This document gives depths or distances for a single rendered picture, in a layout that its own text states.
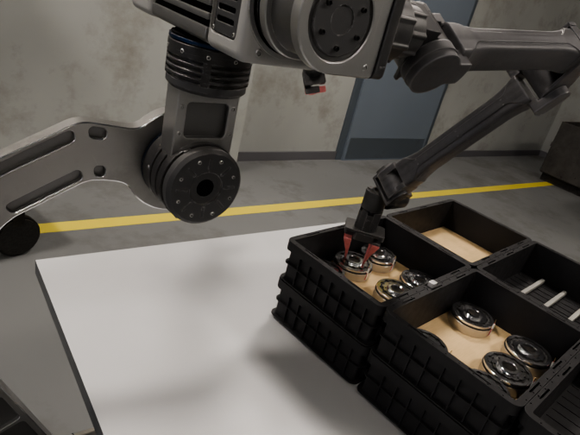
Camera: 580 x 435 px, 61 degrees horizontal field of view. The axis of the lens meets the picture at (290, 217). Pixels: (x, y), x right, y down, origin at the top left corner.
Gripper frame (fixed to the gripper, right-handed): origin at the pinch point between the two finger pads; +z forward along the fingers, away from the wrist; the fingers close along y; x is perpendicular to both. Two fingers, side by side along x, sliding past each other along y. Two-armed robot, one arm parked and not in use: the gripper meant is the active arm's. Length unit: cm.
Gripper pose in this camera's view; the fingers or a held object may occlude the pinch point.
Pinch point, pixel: (355, 257)
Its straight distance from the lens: 132.1
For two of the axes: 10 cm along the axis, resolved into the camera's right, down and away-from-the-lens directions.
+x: -1.7, 3.9, -9.0
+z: -2.3, 8.7, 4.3
